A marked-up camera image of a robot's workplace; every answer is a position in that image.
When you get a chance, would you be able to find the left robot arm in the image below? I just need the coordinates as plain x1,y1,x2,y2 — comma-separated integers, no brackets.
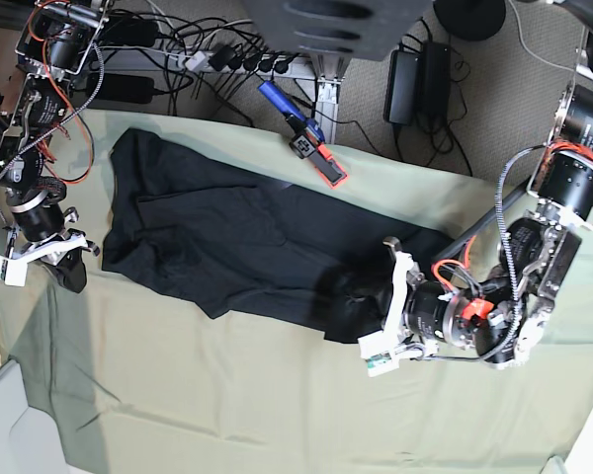
358,33,593,377

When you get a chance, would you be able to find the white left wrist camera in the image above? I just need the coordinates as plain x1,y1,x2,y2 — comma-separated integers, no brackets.
359,338,399,377

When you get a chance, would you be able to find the black power brick pair outer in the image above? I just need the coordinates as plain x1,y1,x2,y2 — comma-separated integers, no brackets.
417,40,451,125

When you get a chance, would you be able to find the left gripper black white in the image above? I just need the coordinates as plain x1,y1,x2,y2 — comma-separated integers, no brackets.
346,237,455,362

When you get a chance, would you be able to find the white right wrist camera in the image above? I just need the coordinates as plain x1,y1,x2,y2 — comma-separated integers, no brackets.
0,256,29,287

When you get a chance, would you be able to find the dark navy T-shirt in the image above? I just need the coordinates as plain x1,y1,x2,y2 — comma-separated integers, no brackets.
102,128,450,344

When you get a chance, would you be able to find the light green table cloth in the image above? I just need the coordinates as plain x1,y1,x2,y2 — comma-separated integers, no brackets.
0,106,593,474

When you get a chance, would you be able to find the black round lamp base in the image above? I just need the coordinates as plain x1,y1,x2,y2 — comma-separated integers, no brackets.
433,0,506,41

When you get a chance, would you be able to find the black power brick left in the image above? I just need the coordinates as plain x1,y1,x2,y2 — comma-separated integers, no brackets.
85,73,156,105

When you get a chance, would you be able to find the black power brick pair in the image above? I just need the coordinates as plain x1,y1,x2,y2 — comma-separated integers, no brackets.
417,40,451,125
383,49,419,125

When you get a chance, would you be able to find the blue orange bar clamp centre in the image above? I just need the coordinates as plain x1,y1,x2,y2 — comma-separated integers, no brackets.
258,81,348,189

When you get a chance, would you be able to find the white power strip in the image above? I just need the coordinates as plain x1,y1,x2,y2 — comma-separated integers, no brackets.
142,46,297,73

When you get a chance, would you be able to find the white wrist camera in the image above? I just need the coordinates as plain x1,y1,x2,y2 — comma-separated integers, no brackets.
0,256,29,287
359,338,399,377

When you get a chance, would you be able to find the grey overhead camera mount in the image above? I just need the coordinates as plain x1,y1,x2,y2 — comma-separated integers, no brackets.
243,0,432,61

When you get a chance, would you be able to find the black power brick pair inner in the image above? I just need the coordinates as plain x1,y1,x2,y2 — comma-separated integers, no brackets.
383,49,419,125

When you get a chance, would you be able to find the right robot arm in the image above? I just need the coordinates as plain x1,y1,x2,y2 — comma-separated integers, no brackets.
0,1,113,293

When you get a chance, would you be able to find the white cable on carpet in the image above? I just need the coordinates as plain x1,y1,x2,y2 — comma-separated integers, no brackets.
506,0,582,75

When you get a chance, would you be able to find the grey white bin corner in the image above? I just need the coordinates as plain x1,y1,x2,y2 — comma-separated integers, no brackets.
0,360,70,473

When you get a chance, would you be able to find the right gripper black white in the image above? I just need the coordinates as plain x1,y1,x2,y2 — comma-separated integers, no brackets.
4,206,100,293

